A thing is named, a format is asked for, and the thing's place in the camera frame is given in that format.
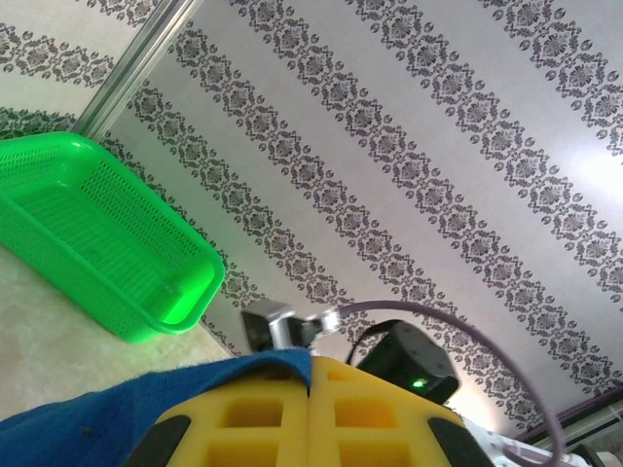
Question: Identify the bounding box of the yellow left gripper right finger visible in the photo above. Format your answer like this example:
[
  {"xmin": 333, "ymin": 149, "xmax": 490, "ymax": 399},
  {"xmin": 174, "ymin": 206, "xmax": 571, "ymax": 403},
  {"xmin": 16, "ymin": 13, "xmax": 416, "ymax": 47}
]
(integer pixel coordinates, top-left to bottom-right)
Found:
[{"xmin": 308, "ymin": 356, "xmax": 495, "ymax": 467}]

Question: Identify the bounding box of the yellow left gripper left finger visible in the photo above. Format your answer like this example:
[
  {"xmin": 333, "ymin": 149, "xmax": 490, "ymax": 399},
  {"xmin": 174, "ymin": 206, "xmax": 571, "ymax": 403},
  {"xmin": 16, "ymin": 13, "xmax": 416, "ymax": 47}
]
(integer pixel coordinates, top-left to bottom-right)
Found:
[{"xmin": 124, "ymin": 374, "xmax": 312, "ymax": 467}]

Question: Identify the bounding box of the blue printed t-shirt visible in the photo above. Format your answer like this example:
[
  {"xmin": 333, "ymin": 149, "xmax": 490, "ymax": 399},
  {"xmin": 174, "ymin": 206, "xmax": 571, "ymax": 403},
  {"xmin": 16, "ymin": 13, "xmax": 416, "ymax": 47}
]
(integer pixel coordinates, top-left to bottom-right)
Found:
[{"xmin": 0, "ymin": 348, "xmax": 312, "ymax": 467}]

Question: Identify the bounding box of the green perforated plastic basket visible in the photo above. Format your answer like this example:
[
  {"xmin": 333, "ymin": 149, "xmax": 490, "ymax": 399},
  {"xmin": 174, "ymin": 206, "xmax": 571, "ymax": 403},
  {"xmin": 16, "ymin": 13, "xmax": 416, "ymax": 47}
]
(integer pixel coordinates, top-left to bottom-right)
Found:
[{"xmin": 0, "ymin": 130, "xmax": 227, "ymax": 344}]

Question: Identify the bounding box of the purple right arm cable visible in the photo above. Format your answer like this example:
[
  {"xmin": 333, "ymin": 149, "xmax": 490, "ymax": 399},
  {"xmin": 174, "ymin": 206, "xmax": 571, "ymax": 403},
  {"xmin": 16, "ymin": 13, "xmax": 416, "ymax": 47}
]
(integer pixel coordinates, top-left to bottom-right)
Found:
[{"xmin": 335, "ymin": 300, "xmax": 570, "ymax": 467}]

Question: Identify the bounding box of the aluminium frame post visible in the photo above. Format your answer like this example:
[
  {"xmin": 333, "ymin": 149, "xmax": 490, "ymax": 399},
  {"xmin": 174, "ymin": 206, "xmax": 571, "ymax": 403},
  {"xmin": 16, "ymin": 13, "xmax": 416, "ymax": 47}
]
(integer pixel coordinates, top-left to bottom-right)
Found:
[{"xmin": 75, "ymin": 0, "xmax": 197, "ymax": 140}]

